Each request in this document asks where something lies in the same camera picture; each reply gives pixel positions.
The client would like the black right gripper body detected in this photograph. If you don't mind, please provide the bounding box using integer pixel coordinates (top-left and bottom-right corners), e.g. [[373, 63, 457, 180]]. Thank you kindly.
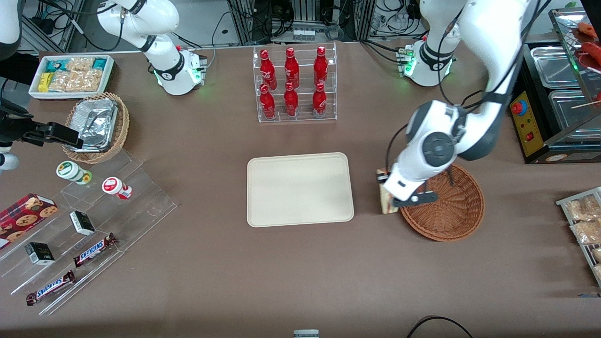
[[0, 99, 48, 144]]

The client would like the triangular sandwich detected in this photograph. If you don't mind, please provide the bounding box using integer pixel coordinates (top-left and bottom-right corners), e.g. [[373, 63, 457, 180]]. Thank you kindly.
[[379, 181, 400, 215]]

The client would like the aluminium foil tray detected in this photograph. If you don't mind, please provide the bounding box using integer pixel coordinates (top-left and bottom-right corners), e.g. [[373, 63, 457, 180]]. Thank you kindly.
[[70, 97, 118, 141], [77, 112, 116, 152]]

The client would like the light wicker basket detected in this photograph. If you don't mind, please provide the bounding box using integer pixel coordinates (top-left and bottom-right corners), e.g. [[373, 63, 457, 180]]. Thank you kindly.
[[62, 92, 130, 164]]

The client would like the brown wicker basket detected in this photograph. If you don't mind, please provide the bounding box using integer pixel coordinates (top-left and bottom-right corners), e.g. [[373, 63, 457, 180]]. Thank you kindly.
[[399, 162, 485, 243]]

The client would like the beige plastic tray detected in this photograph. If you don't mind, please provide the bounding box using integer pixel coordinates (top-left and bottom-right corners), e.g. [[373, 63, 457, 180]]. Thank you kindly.
[[247, 152, 355, 228]]

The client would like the green lid yogurt cup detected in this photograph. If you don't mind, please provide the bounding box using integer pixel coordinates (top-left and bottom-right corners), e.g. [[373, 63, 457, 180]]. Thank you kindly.
[[56, 161, 92, 185]]

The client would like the clear rice cracker bag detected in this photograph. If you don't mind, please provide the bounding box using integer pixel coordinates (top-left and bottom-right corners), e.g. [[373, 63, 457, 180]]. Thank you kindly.
[[49, 69, 103, 93], [66, 57, 95, 72]]

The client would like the red lid yogurt cup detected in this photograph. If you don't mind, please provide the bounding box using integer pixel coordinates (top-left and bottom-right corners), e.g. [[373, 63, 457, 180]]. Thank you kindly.
[[102, 177, 133, 200]]

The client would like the white rectangular snack bin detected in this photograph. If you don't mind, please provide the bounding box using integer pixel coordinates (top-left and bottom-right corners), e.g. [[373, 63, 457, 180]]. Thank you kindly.
[[28, 54, 116, 100]]

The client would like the small black box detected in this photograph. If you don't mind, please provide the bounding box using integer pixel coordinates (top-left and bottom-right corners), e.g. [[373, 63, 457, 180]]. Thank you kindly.
[[69, 211, 96, 236], [24, 242, 56, 267]]

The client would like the red cookie box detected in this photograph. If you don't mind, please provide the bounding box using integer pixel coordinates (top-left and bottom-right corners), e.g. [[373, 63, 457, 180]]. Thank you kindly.
[[0, 193, 60, 250]]

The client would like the clear acrylic bottle rack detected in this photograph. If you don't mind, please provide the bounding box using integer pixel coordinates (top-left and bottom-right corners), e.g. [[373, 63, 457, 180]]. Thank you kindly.
[[252, 42, 338, 124]]

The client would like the red cola bottle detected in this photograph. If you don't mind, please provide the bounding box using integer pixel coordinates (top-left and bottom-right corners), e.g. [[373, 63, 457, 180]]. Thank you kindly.
[[313, 46, 329, 88], [312, 82, 328, 118], [259, 49, 278, 91], [284, 47, 300, 90], [284, 82, 299, 118], [260, 84, 277, 120]]

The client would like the clear acrylic step shelf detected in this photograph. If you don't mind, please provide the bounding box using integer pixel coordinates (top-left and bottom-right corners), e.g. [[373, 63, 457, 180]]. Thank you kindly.
[[0, 149, 178, 316]]

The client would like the snickers bar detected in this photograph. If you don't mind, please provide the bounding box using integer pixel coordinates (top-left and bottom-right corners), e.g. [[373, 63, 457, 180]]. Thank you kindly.
[[25, 270, 76, 307], [73, 232, 118, 269]]

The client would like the black food warmer cabinet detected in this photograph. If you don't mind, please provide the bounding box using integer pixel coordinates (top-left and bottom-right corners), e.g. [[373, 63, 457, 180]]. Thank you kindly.
[[509, 7, 601, 165]]

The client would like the steel warmer pan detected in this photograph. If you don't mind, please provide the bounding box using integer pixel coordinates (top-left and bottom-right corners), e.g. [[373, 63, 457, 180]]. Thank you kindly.
[[548, 89, 601, 142], [530, 45, 586, 90]]

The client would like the black cable loop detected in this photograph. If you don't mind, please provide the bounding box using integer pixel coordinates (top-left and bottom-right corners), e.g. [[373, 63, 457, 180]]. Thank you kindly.
[[406, 315, 475, 338]]

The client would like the metal wire rack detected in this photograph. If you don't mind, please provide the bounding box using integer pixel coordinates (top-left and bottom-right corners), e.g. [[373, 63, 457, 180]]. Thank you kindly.
[[556, 186, 601, 288]]

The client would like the aluminium frame rack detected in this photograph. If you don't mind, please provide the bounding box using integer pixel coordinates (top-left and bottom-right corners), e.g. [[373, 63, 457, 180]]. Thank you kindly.
[[224, 0, 377, 46]]

